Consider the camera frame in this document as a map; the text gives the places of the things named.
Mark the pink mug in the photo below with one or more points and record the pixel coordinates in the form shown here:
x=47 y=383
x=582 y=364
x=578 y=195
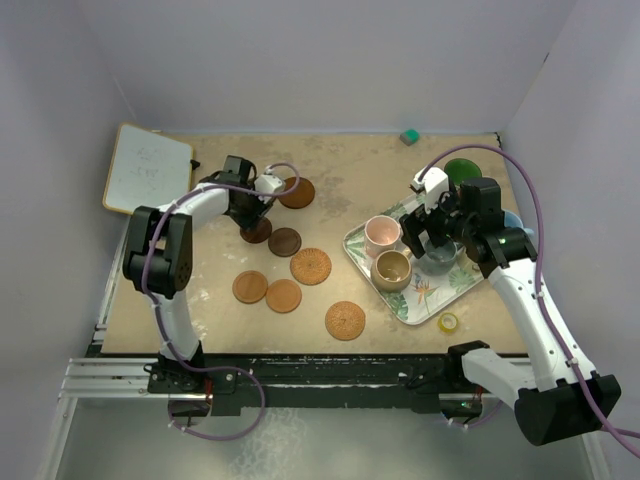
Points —
x=382 y=233

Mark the light wood coaster smooth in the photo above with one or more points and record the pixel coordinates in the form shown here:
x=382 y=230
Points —
x=283 y=296

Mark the green cup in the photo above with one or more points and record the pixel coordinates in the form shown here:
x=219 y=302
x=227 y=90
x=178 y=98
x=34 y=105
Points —
x=461 y=169

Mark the grey blue mug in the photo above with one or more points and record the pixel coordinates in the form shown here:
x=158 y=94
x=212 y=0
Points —
x=438 y=261

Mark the cream mug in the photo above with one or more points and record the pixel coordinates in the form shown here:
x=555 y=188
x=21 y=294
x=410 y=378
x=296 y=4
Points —
x=465 y=263

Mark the light wood rimmed coaster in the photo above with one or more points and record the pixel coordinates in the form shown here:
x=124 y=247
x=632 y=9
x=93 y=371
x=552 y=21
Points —
x=250 y=287

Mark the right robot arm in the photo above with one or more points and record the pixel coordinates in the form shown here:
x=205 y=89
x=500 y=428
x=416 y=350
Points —
x=562 y=395

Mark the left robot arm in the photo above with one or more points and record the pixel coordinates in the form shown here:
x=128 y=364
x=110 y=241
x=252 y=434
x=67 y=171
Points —
x=158 y=257

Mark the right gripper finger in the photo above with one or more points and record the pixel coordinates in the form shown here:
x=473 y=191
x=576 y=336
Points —
x=412 y=226
x=436 y=235

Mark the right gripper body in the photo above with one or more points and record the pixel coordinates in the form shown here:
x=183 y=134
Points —
x=448 y=213

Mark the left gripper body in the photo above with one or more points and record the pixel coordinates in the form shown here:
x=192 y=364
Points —
x=253 y=201

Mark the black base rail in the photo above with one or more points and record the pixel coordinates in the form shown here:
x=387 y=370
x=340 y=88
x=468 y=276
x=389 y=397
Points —
x=227 y=383

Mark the yellow tape roll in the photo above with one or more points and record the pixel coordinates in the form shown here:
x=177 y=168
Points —
x=448 y=322

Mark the tan ceramic mug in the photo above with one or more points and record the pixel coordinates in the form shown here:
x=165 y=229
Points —
x=391 y=272

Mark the woven rattan coaster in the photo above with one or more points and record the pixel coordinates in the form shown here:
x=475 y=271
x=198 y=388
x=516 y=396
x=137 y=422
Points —
x=310 y=266
x=345 y=321

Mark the aluminium frame rail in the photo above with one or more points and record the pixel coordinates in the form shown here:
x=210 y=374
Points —
x=105 y=378

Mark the dark walnut coaster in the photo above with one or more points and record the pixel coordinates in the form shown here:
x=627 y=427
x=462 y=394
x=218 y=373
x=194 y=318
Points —
x=259 y=233
x=284 y=242

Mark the brown ringed wood coaster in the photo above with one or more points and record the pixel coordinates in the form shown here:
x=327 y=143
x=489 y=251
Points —
x=301 y=197

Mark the small whiteboard wooden frame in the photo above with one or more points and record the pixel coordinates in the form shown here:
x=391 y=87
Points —
x=147 y=169

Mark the leaf pattern tray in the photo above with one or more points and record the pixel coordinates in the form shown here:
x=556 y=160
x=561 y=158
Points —
x=425 y=295

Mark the light blue mug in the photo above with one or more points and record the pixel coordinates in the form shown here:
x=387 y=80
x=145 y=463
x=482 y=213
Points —
x=512 y=220

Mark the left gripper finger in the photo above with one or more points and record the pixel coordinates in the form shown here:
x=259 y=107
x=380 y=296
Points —
x=241 y=216
x=258 y=212

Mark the green eraser block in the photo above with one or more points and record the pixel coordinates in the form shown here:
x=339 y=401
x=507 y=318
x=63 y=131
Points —
x=409 y=137

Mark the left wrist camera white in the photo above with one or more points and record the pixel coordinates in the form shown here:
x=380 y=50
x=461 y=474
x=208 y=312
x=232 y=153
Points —
x=268 y=185

